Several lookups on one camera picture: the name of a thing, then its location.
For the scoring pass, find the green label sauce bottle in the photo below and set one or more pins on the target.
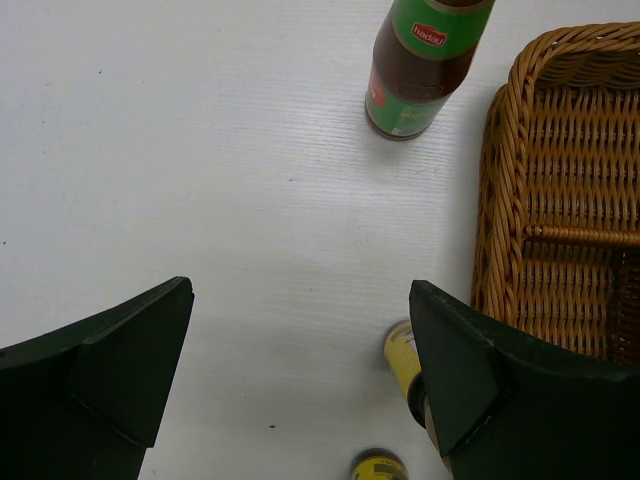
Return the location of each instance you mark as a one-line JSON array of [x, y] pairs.
[[421, 55]]

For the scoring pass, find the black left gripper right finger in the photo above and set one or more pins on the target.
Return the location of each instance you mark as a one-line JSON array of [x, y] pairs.
[[507, 405]]

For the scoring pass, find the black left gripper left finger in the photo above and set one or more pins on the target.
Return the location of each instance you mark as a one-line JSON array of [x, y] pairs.
[[86, 401]]

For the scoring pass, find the brown wicker basket tray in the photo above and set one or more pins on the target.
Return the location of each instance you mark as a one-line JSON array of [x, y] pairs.
[[557, 243]]

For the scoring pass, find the small yellow label bottle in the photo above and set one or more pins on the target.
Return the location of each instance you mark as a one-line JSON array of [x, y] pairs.
[[400, 352]]

